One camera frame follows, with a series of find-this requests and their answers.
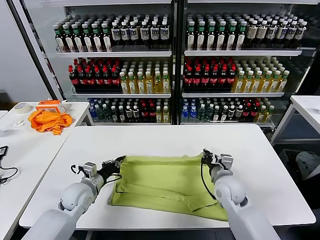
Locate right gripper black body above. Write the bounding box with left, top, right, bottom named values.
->
left=203, top=157, right=223, bottom=173

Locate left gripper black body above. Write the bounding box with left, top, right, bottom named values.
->
left=99, top=163, right=122, bottom=180

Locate yellow-green t-shirt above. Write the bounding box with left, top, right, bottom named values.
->
left=108, top=154, right=230, bottom=222

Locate small green soda bottle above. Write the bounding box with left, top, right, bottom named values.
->
left=204, top=103, right=214, bottom=121
left=196, top=104, right=206, bottom=121

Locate orange crumpled cloth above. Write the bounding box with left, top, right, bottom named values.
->
left=27, top=110, right=73, bottom=136

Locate black plastic crate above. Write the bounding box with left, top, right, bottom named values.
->
left=278, top=148, right=320, bottom=184

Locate green cap yellow tea bottle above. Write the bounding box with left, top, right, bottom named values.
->
left=249, top=70, right=263, bottom=93
left=276, top=70, right=290, bottom=93
left=153, top=70, right=163, bottom=94
left=161, top=70, right=171, bottom=94
left=258, top=70, right=272, bottom=93
left=127, top=71, right=137, bottom=94
left=136, top=71, right=145, bottom=94
left=144, top=70, right=154, bottom=94
left=119, top=71, right=129, bottom=94
left=241, top=70, right=254, bottom=93
left=267, top=70, right=281, bottom=93
left=231, top=70, right=245, bottom=93

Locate red cap cola bottle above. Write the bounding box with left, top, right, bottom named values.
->
left=102, top=67, right=112, bottom=92
left=217, top=66, right=227, bottom=90
left=200, top=66, right=210, bottom=90
left=94, top=67, right=104, bottom=92
left=110, top=67, right=121, bottom=92
left=77, top=66, right=87, bottom=92
left=225, top=65, right=236, bottom=90
left=208, top=66, right=218, bottom=90
left=183, top=65, right=193, bottom=90
left=191, top=66, right=201, bottom=90
left=85, top=67, right=95, bottom=92
left=68, top=64, right=79, bottom=92

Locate white side table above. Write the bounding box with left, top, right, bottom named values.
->
left=270, top=95, right=320, bottom=145
left=0, top=100, right=94, bottom=240

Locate drink display cabinet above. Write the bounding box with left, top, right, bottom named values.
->
left=40, top=0, right=179, bottom=125
left=177, top=0, right=310, bottom=126

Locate orange and white box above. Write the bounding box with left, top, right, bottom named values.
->
left=35, top=99, right=63, bottom=114

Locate grey bundled bag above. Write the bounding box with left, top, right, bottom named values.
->
left=295, top=151, right=320, bottom=183

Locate beige tape roll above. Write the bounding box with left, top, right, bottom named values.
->
left=12, top=101, right=31, bottom=115

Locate green cap dark tea bottle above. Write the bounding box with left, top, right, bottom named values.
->
left=195, top=20, right=206, bottom=50
left=62, top=23, right=75, bottom=52
left=186, top=20, right=196, bottom=50
left=215, top=20, right=226, bottom=50
left=235, top=20, right=247, bottom=50
left=91, top=22, right=103, bottom=52
left=81, top=22, right=93, bottom=52
left=205, top=20, right=216, bottom=50
left=225, top=20, right=237, bottom=50
left=100, top=22, right=113, bottom=52
left=71, top=23, right=84, bottom=52
left=54, top=23, right=66, bottom=52

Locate blue label dark drink bottle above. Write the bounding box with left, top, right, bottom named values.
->
left=285, top=21, right=298, bottom=42
left=128, top=21, right=139, bottom=47
left=274, top=20, right=288, bottom=42
left=139, top=20, right=150, bottom=47
left=110, top=21, right=121, bottom=47
left=149, top=20, right=160, bottom=47
left=294, top=21, right=307, bottom=42
left=159, top=20, right=169, bottom=47
left=119, top=21, right=131, bottom=47
left=265, top=20, right=278, bottom=42

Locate beige label dark drink bottle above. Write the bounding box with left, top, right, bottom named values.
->
left=246, top=19, right=258, bottom=42
left=256, top=19, right=268, bottom=42

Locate black framed glass door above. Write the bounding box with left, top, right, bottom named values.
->
left=270, top=0, right=320, bottom=130
left=6, top=0, right=68, bottom=102

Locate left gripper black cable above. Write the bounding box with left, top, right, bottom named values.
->
left=104, top=174, right=123, bottom=183

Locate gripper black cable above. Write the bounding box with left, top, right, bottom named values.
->
left=200, top=161, right=225, bottom=208
left=104, top=174, right=123, bottom=183

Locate right wrist grey camera box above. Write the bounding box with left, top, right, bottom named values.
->
left=219, top=154, right=235, bottom=171

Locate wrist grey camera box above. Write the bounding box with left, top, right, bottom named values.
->
left=82, top=162, right=98, bottom=179
left=219, top=154, right=235, bottom=171

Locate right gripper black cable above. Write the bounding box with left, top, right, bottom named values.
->
left=200, top=161, right=225, bottom=208

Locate left wrist grey camera box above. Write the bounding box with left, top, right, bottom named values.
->
left=82, top=162, right=98, bottom=179

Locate thin black table cable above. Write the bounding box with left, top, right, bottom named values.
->
left=0, top=156, right=20, bottom=185

